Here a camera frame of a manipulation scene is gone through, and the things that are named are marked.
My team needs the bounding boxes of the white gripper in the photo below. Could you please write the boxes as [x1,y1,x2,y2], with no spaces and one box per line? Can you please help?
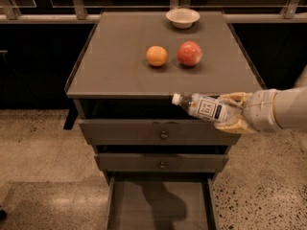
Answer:
[214,89,281,134]

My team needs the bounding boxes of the clear plastic bottle white cap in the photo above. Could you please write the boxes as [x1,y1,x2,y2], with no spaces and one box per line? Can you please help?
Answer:
[172,93,243,123]

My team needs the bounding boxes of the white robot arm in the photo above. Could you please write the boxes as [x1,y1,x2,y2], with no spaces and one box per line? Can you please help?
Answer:
[214,87,307,134]

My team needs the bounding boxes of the brass top drawer knob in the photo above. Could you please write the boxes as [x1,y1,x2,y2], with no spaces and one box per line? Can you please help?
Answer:
[160,130,168,140]

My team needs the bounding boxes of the grey drawer cabinet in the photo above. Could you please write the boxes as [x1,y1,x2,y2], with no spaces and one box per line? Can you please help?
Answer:
[64,10,268,230]

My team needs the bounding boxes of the grey bottom drawer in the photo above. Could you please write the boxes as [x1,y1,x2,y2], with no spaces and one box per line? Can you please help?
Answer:
[106,176,221,230]

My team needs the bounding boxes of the grey drawer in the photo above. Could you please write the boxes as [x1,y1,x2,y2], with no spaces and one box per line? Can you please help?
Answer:
[106,176,221,230]
[79,119,240,146]
[95,153,228,173]

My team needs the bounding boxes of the grey middle drawer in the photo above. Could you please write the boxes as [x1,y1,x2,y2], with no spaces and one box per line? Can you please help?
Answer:
[95,153,228,173]

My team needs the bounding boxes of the grey top drawer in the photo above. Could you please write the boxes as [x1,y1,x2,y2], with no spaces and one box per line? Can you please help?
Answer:
[79,119,240,146]

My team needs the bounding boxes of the white pillar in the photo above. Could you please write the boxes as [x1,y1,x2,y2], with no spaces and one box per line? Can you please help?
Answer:
[295,65,307,87]

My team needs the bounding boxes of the red apple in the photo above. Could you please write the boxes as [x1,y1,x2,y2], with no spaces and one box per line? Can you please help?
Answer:
[177,41,202,66]

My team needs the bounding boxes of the orange fruit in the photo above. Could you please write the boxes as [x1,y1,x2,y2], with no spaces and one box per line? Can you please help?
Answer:
[146,46,168,67]

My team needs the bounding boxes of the white ceramic bowl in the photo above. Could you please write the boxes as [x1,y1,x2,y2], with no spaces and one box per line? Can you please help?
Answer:
[166,9,201,29]

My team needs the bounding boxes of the metal window railing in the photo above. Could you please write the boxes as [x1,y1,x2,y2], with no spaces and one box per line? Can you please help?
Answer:
[0,0,307,24]

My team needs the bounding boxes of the black object at floor edge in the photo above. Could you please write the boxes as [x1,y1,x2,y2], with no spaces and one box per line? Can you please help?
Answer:
[0,210,7,220]

